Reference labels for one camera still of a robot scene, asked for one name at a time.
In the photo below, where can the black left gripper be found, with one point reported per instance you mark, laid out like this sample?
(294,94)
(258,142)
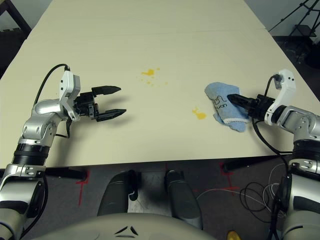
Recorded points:
(85,105)

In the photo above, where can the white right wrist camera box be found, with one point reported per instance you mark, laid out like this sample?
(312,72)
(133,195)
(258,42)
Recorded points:
(287,85)

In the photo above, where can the blue terry cloth rag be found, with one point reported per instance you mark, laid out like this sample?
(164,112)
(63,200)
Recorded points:
(217,90)

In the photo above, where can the yellow round object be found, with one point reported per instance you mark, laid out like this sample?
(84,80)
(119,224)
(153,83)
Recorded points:
(233,236)

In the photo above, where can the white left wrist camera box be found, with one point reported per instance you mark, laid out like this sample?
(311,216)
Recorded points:
(67,82)

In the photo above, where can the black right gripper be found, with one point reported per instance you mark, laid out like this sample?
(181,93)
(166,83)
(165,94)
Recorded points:
(260,106)

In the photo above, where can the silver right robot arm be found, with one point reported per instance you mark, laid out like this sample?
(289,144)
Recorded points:
(305,122)

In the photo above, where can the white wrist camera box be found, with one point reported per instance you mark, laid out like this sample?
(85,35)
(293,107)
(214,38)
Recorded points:
(287,85)
(67,82)

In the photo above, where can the black table foot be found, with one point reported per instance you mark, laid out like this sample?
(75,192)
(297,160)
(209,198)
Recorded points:
(72,173)
(240,165)

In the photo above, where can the grey robot left leg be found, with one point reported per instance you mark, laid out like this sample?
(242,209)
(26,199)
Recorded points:
(112,195)

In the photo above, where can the small yellow liquid spill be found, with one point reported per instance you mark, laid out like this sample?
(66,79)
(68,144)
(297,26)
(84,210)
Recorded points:
(200,115)

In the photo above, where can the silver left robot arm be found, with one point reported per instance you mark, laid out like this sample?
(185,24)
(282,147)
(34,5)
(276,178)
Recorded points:
(37,125)

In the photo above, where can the black tripod stand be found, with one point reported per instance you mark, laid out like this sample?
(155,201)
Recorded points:
(303,10)

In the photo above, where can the black foam mat stack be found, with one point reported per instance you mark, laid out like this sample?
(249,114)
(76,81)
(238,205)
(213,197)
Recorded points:
(7,50)

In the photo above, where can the grey robot torso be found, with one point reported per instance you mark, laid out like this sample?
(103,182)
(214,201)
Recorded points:
(150,226)

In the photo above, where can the grey robot leg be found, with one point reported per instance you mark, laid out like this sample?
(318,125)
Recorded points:
(182,197)
(112,195)

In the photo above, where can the large scattered yellow liquid spill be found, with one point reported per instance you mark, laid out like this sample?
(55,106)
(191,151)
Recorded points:
(148,72)

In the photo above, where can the grey robot right leg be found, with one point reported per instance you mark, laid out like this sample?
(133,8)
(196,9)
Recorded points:
(182,197)

